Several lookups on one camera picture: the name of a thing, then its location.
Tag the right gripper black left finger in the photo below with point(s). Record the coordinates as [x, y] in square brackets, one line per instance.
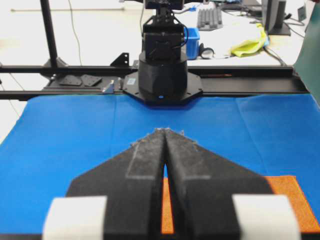
[132, 181]

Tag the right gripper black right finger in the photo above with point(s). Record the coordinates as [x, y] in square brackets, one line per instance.
[201, 185]

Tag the orange towel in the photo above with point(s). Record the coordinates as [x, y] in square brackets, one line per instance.
[281, 185]

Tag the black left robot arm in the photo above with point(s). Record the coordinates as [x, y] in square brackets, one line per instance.
[162, 77]

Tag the blue table cloth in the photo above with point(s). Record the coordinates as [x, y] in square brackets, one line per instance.
[60, 137]

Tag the yellow-green cloth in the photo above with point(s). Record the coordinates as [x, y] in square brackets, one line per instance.
[249, 40]

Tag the blue plastic bin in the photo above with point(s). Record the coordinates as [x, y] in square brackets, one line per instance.
[192, 36]

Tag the dark green backdrop sheet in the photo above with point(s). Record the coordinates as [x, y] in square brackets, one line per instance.
[308, 62]

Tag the grey keyboard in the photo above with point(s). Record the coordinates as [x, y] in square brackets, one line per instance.
[209, 19]

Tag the black monitor stand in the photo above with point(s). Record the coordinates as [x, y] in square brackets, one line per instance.
[273, 16]

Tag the black aluminium frame rail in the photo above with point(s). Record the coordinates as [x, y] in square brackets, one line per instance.
[216, 81]

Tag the black vertical frame post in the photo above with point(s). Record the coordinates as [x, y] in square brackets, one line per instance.
[49, 31]

